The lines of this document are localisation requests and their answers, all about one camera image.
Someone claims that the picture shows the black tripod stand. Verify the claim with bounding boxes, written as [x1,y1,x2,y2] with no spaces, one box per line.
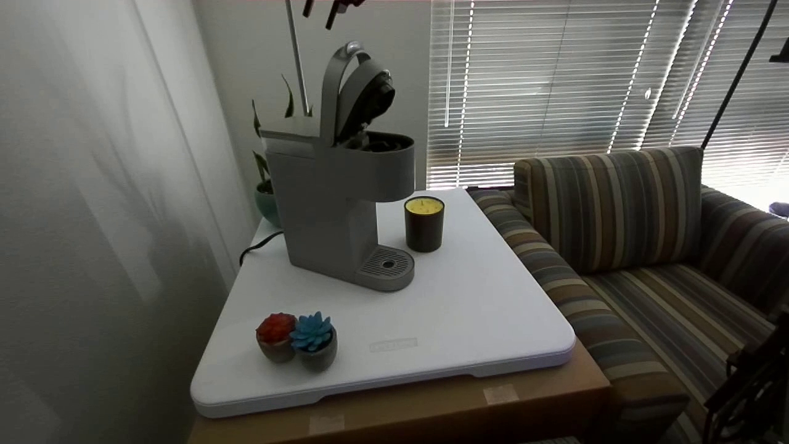
[702,307,789,444]

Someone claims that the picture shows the thin black slanted pole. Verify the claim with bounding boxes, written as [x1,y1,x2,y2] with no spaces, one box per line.
[701,0,779,153]

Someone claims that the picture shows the striped sofa back cushion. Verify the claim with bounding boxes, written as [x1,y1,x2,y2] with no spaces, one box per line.
[514,146,705,275]

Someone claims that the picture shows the grey coffee maker body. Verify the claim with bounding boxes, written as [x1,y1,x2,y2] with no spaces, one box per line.
[259,128,419,296]

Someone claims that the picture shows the thin grey lamp pole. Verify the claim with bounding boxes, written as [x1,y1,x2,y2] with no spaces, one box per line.
[283,0,313,119]

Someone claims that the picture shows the grey coffee maker lid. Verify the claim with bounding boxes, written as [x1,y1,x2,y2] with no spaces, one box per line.
[319,42,398,149]

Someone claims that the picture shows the black power cable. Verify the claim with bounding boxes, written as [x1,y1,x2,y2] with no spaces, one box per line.
[238,226,287,268]

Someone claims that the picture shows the white table board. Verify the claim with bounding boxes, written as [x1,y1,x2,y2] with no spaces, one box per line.
[190,188,580,419]

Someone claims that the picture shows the yellow candle in dark jar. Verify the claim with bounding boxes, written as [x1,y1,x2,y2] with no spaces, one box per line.
[402,191,450,253]

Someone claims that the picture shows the brown wooden table base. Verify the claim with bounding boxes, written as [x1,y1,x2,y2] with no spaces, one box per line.
[185,339,616,444]

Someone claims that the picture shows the striped sofa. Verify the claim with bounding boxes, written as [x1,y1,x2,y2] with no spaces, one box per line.
[467,146,789,444]

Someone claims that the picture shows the white window blinds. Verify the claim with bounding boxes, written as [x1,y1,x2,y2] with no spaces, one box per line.
[426,0,789,211]

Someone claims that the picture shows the snake plant in teal pot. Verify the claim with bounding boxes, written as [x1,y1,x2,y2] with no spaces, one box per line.
[246,74,302,231]

